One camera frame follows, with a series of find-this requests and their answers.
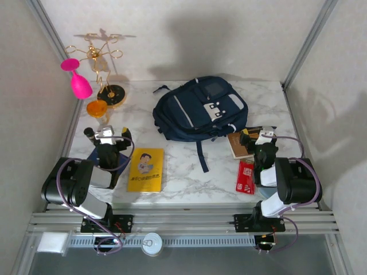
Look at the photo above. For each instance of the navy blue Chinese poetry book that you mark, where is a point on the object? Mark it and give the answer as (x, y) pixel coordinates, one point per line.
(124, 164)

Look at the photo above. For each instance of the red card pack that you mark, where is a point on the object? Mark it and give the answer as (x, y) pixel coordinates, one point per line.
(245, 177)

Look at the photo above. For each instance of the blue-grey case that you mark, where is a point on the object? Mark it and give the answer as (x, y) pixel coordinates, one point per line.
(268, 191)

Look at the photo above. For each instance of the yellow cartoon cover book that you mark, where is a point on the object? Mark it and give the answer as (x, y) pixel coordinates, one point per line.
(146, 172)

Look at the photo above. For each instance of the navy blue backpack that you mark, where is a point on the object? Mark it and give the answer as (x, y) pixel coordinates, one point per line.
(195, 114)

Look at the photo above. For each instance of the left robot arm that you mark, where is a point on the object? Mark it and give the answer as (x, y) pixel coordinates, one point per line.
(68, 186)

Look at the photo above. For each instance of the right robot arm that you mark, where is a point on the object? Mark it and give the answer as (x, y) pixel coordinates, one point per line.
(298, 183)

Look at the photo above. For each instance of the small black-capped spice bottle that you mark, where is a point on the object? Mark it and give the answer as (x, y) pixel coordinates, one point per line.
(89, 134)

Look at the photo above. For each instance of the orange goblet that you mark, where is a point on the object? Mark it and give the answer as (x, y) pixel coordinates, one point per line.
(97, 109)

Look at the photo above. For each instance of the pink plastic wine glass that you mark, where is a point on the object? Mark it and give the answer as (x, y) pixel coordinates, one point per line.
(81, 87)

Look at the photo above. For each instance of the black control box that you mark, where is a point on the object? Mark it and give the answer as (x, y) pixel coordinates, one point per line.
(265, 241)
(106, 242)

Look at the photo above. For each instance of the silver tin can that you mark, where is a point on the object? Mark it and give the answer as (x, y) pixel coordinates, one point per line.
(152, 244)

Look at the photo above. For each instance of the white foam block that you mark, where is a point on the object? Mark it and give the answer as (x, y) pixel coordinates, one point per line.
(53, 243)

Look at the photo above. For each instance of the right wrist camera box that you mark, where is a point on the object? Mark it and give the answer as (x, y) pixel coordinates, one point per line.
(263, 138)

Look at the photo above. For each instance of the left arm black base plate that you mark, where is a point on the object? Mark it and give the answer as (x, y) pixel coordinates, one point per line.
(123, 223)

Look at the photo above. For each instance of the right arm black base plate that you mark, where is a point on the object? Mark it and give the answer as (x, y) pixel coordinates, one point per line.
(243, 223)

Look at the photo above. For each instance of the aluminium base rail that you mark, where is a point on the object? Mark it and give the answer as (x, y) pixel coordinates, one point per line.
(183, 220)

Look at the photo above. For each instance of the aluminium frame post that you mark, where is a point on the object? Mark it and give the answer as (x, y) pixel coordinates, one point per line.
(49, 34)
(313, 34)

